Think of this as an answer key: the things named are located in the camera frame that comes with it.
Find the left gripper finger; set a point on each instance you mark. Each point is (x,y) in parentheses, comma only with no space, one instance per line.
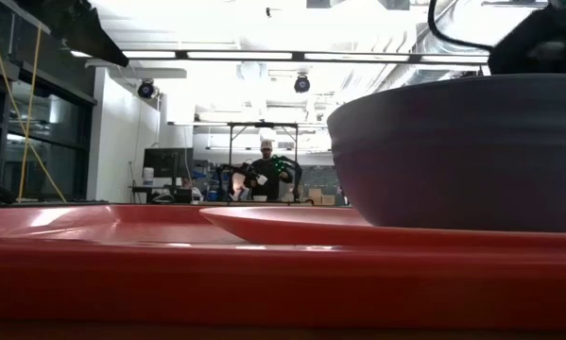
(91,38)

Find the blue bowl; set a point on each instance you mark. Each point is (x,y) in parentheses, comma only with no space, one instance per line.
(452,156)

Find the pink round plate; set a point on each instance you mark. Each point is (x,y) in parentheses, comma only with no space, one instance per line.
(287,224)

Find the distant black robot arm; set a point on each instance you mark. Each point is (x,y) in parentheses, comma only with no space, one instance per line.
(285,165)

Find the red plastic tray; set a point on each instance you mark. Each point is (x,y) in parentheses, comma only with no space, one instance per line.
(263,283)

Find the black monitor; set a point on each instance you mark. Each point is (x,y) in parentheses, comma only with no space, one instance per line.
(166,163)

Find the white canister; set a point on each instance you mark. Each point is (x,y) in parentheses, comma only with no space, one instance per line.
(148,177)

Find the person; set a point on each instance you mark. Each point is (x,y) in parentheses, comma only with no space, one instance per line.
(268,175)

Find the cardboard box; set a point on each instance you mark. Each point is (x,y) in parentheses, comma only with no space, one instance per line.
(328,200)
(315,196)

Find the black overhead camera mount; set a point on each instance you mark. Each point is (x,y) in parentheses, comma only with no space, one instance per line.
(471,73)

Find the black ceiling camera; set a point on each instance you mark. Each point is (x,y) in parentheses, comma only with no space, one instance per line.
(302,84)
(146,89)

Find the silver ventilation duct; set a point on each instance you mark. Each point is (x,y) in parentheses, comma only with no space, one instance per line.
(429,78)

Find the black window frame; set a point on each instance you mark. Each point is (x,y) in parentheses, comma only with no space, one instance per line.
(88,156)

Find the black metal station frame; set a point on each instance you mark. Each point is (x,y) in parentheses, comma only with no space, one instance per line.
(263,124)

